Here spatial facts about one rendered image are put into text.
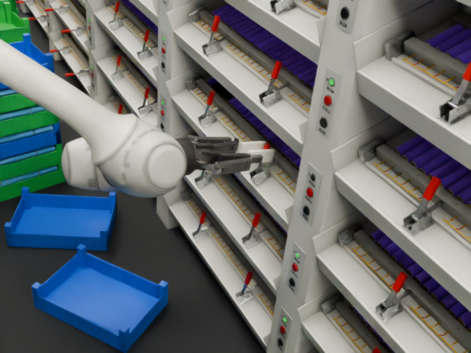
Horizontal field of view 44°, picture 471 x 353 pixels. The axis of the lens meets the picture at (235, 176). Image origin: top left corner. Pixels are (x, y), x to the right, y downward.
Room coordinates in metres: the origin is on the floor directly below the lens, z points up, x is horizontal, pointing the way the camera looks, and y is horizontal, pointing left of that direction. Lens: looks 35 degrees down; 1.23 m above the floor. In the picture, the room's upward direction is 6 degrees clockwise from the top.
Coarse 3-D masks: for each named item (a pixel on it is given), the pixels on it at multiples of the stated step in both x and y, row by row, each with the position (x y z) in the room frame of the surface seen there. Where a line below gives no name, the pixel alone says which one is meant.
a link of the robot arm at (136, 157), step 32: (0, 64) 0.81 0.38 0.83; (32, 64) 0.81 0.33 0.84; (32, 96) 0.78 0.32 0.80; (64, 96) 0.77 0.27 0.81; (96, 128) 0.76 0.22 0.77; (128, 128) 0.77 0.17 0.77; (96, 160) 0.75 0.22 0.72; (128, 160) 0.73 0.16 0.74; (160, 160) 0.72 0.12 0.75; (128, 192) 0.75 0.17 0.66; (160, 192) 0.72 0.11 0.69
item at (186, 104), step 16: (176, 80) 1.44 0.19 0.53; (192, 80) 1.45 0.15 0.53; (208, 80) 1.48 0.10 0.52; (176, 96) 1.44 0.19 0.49; (192, 96) 1.42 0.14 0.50; (192, 112) 1.35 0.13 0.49; (208, 128) 1.28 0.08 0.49; (224, 128) 1.27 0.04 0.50; (240, 176) 1.11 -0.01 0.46; (272, 176) 1.07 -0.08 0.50; (256, 192) 1.05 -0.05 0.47; (272, 192) 1.02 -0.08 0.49; (288, 192) 1.02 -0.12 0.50; (272, 208) 0.98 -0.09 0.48; (288, 208) 0.92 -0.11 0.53; (288, 224) 0.93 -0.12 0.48
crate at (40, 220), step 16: (112, 192) 1.50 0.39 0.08; (32, 208) 1.47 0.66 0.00; (48, 208) 1.48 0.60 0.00; (64, 208) 1.49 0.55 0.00; (80, 208) 1.50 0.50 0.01; (96, 208) 1.50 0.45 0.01; (112, 208) 1.49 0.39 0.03; (16, 224) 1.37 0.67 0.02; (32, 224) 1.39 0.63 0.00; (48, 224) 1.40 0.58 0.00; (64, 224) 1.41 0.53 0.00; (80, 224) 1.42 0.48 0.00; (96, 224) 1.42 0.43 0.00; (112, 224) 1.41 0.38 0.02; (16, 240) 1.29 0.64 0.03; (32, 240) 1.29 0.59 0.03; (48, 240) 1.30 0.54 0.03; (64, 240) 1.30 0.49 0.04; (80, 240) 1.30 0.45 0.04; (96, 240) 1.31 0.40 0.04
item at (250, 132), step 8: (200, 80) 1.45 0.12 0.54; (200, 88) 1.43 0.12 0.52; (208, 88) 1.41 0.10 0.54; (208, 96) 1.39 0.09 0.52; (216, 96) 1.37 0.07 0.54; (216, 104) 1.36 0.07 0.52; (224, 104) 1.33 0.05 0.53; (224, 112) 1.32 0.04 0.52; (232, 112) 1.29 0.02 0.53; (224, 120) 1.28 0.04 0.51; (232, 120) 1.28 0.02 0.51; (240, 120) 1.25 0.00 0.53; (232, 128) 1.25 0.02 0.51; (240, 128) 1.24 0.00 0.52; (248, 128) 1.22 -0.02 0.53; (248, 136) 1.21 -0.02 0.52; (256, 136) 1.18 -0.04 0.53; (280, 160) 1.09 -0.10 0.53; (280, 168) 1.09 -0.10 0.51; (288, 168) 1.06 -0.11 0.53; (280, 176) 1.06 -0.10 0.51; (288, 176) 1.05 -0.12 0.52; (296, 176) 1.03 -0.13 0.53; (288, 184) 1.03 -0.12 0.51
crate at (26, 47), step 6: (24, 36) 1.77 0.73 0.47; (30, 36) 1.78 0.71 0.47; (18, 42) 1.77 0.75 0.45; (24, 42) 1.77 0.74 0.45; (30, 42) 1.78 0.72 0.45; (18, 48) 1.76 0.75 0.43; (24, 48) 1.78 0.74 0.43; (30, 48) 1.77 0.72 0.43; (36, 48) 1.73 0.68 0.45; (24, 54) 1.77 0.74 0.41; (30, 54) 1.77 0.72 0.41; (36, 54) 1.74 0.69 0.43; (42, 54) 1.70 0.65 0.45; (48, 54) 1.64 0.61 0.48; (36, 60) 1.74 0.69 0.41; (42, 60) 1.70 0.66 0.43; (48, 60) 1.63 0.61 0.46; (48, 66) 1.63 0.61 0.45; (54, 72) 1.64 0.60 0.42; (0, 84) 1.53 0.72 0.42
